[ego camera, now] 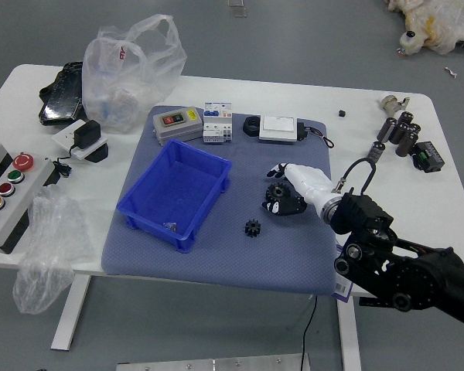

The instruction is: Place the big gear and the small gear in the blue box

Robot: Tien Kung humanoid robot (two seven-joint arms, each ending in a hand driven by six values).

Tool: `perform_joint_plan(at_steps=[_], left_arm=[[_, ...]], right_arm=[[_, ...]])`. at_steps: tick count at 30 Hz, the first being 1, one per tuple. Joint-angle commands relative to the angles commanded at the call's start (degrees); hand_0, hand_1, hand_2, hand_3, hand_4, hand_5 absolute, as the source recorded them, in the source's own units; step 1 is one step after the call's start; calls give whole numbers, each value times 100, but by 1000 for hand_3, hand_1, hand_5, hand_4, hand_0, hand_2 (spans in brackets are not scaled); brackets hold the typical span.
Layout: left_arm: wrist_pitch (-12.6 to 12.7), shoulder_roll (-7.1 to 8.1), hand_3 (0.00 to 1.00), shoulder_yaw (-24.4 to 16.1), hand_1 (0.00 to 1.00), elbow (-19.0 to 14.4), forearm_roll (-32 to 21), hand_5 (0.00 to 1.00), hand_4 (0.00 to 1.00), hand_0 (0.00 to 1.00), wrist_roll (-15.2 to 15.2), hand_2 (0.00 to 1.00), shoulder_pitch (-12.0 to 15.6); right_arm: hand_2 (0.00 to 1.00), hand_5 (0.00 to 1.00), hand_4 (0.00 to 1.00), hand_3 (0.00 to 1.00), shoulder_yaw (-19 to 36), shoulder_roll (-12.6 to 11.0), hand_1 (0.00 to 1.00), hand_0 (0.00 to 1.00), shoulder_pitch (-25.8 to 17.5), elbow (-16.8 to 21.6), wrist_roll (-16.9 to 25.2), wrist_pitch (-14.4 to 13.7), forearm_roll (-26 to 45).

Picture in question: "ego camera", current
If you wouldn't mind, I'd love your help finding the black round plastic part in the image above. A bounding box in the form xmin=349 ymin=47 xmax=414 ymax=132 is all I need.
xmin=242 ymin=115 xmax=262 ymax=137

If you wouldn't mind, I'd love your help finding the white socket plate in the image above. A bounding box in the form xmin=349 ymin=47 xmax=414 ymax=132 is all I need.
xmin=51 ymin=118 xmax=109 ymax=160

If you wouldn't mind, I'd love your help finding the purple label tag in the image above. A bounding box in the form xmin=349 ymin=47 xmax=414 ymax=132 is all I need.
xmin=334 ymin=243 xmax=353 ymax=302

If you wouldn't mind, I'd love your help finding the black power cable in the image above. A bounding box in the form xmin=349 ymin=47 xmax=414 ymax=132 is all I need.
xmin=301 ymin=295 xmax=319 ymax=371

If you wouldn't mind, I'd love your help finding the black power adapter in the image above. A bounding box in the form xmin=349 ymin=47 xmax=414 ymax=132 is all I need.
xmin=70 ymin=119 xmax=102 ymax=150

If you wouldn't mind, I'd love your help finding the black adapter cord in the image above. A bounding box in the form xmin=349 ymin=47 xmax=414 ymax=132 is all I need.
xmin=53 ymin=145 xmax=78 ymax=179

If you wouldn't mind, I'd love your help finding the small black gear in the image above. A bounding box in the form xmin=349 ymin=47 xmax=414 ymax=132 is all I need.
xmin=242 ymin=218 xmax=261 ymax=239

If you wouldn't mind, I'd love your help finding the grey multi-button control box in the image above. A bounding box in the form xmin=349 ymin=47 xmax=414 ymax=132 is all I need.
xmin=0 ymin=139 xmax=55 ymax=255

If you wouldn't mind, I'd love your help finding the white wall switch panel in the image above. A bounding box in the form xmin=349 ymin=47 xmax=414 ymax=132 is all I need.
xmin=258 ymin=114 xmax=298 ymax=144

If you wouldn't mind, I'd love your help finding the large clear plastic bag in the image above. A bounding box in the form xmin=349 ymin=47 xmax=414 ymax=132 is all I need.
xmin=80 ymin=14 xmax=189 ymax=134

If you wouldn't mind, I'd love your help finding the crumpled clear plastic bag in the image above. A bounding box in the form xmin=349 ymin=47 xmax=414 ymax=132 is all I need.
xmin=12 ymin=184 xmax=96 ymax=315

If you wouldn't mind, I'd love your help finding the black socket base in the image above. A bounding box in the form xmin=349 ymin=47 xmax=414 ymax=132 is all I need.
xmin=83 ymin=141 xmax=110 ymax=163

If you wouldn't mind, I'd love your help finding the grey push-button switch box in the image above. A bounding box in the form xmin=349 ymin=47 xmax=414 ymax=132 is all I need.
xmin=152 ymin=107 xmax=204 ymax=148

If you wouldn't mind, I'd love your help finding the blue-grey mat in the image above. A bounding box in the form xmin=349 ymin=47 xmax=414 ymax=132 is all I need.
xmin=101 ymin=104 xmax=343 ymax=298

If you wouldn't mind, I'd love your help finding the white circuit breaker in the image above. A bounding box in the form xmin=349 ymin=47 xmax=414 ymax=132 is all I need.
xmin=201 ymin=102 xmax=234 ymax=146

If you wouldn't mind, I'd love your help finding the clear plastic piece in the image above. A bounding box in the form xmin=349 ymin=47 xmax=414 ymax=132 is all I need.
xmin=227 ymin=0 xmax=248 ymax=17

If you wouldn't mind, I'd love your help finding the white table leg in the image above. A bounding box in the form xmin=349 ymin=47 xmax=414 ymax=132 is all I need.
xmin=336 ymin=297 xmax=361 ymax=371
xmin=50 ymin=274 xmax=90 ymax=351

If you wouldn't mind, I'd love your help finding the grey metal plate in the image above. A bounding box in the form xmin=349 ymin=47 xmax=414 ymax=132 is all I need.
xmin=115 ymin=353 xmax=311 ymax=371

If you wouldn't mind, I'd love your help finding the metal valve fitting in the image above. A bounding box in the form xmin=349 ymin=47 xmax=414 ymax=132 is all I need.
xmin=379 ymin=94 xmax=411 ymax=115

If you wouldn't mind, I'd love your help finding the blue plastic box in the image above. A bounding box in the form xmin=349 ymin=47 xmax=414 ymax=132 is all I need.
xmin=116 ymin=138 xmax=233 ymax=254

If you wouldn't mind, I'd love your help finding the black terminal module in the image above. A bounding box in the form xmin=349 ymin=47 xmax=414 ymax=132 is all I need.
xmin=409 ymin=141 xmax=445 ymax=174

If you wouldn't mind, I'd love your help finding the big black gear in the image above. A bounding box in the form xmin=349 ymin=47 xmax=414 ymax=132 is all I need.
xmin=265 ymin=182 xmax=295 ymax=206

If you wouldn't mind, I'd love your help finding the plastic-wrapped yellow toy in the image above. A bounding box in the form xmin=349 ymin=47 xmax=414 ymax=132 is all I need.
xmin=384 ymin=0 xmax=464 ymax=62

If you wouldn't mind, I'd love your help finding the black plastic tray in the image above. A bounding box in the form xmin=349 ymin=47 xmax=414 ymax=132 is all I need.
xmin=38 ymin=60 xmax=88 ymax=127

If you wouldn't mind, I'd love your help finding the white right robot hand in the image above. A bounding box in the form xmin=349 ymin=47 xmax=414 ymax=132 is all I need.
xmin=261 ymin=162 xmax=339 ymax=216

